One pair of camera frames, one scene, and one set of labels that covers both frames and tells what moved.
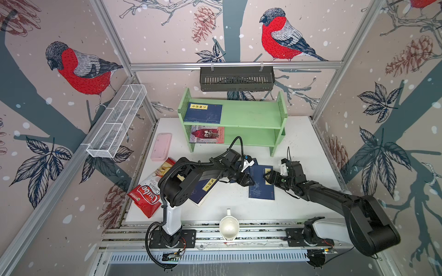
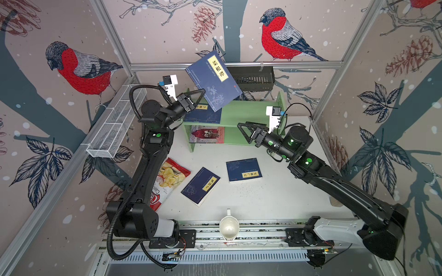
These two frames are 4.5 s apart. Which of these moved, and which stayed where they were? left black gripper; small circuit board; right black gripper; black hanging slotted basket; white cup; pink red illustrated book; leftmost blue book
Moved: right black gripper; left black gripper
Stayed: leftmost blue book; pink red illustrated book; white cup; black hanging slotted basket; small circuit board
